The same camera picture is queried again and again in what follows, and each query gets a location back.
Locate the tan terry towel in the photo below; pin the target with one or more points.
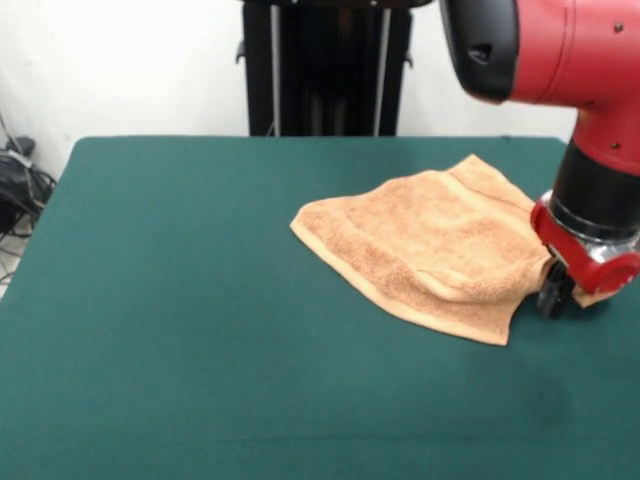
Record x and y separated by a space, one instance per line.
425 240

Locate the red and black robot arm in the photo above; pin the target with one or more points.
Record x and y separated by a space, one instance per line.
550 50

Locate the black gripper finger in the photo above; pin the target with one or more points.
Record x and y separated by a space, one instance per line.
546 299
562 295

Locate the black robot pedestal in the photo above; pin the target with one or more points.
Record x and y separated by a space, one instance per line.
325 75

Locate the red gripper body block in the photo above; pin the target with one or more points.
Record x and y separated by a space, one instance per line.
607 277

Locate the dark green table cloth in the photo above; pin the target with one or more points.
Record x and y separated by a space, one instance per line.
150 350

